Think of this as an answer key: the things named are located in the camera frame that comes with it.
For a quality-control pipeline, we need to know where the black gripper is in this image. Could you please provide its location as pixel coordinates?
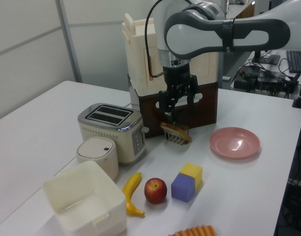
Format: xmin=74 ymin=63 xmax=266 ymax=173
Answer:
xmin=158 ymin=64 xmax=199 ymax=123

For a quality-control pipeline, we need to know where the brown bread slice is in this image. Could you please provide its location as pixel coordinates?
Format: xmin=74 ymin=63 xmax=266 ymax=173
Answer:
xmin=159 ymin=121 xmax=193 ymax=143

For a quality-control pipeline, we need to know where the orange white striped bread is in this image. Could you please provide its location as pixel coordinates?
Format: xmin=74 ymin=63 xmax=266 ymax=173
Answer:
xmin=167 ymin=224 xmax=219 ymax=236

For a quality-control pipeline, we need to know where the dark brown wooden box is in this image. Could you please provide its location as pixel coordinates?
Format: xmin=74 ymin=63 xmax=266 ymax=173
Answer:
xmin=137 ymin=80 xmax=219 ymax=139

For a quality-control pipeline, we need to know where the pink plate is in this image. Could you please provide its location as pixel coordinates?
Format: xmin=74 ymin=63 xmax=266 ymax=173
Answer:
xmin=209 ymin=126 xmax=261 ymax=160

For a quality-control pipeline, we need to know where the yellow cube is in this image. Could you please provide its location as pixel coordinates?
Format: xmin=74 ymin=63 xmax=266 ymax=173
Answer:
xmin=179 ymin=162 xmax=204 ymax=192

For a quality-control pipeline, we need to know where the cream silver two-slot toaster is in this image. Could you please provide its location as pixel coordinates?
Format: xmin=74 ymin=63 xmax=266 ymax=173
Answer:
xmin=77 ymin=103 xmax=150 ymax=166

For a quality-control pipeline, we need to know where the purple cube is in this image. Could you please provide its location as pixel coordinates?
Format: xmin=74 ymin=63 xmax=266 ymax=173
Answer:
xmin=170 ymin=173 xmax=196 ymax=203

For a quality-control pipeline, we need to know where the black monitor stand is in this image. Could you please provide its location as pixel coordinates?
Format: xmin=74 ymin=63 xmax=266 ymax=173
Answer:
xmin=251 ymin=50 xmax=281 ymax=65

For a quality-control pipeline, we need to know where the red apple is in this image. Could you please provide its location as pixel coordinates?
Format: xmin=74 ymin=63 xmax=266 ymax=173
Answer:
xmin=144 ymin=177 xmax=168 ymax=205

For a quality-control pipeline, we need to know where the small white lidded bin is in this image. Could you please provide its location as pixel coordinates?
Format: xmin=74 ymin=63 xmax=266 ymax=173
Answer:
xmin=76 ymin=137 xmax=120 ymax=180

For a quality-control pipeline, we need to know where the yellow banana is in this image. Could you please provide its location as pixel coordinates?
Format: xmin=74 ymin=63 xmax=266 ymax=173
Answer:
xmin=122 ymin=172 xmax=146 ymax=218

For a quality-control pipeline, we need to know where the black keyboard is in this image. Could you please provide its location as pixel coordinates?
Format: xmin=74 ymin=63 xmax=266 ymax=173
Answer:
xmin=286 ymin=50 xmax=301 ymax=74

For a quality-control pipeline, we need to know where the white plastic container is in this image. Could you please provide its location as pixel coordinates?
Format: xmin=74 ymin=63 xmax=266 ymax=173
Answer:
xmin=41 ymin=160 xmax=128 ymax=236

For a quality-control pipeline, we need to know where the cream toy cabinet with handles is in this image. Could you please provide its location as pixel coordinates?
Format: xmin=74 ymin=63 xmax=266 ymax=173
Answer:
xmin=122 ymin=13 xmax=219 ymax=90

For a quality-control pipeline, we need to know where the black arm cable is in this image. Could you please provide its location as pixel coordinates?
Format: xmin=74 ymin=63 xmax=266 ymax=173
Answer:
xmin=144 ymin=0 xmax=193 ymax=82

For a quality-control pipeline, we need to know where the black electronics box with cables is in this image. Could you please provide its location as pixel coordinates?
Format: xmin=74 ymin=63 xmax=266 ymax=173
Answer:
xmin=233 ymin=64 xmax=301 ymax=98

